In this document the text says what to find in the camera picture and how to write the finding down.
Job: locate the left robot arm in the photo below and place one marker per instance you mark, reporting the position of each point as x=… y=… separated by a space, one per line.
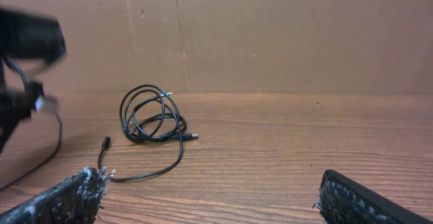
x=25 y=36

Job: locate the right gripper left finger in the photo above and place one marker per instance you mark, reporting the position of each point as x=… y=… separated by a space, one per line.
x=75 y=200

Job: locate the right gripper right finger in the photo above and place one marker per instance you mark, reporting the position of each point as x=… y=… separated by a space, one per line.
x=344 y=201

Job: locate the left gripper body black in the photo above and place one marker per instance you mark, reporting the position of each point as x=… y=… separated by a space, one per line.
x=18 y=105

